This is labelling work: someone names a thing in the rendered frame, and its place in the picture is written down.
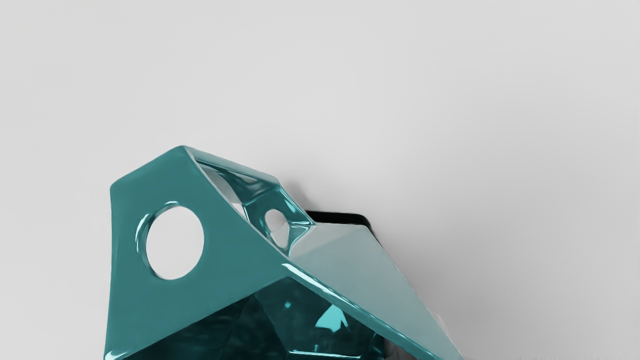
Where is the teal faceted mug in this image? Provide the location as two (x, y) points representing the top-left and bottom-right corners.
(103, 145), (466, 360)

